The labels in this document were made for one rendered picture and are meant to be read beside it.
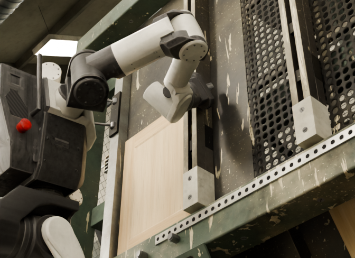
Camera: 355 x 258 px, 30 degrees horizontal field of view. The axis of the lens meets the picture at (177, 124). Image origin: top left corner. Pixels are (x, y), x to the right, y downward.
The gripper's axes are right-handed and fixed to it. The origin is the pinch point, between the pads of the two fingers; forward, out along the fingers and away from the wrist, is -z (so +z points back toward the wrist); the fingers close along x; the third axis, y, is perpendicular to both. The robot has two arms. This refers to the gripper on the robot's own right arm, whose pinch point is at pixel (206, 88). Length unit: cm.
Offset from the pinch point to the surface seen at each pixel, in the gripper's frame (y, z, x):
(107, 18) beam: 54, -48, 56
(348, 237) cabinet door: -24, 16, -58
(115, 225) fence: 48, 17, -22
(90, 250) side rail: 72, 11, -25
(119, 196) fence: 48, 9, -14
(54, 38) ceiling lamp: 341, -337, 185
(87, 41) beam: 69, -45, 54
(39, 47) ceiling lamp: 361, -332, 186
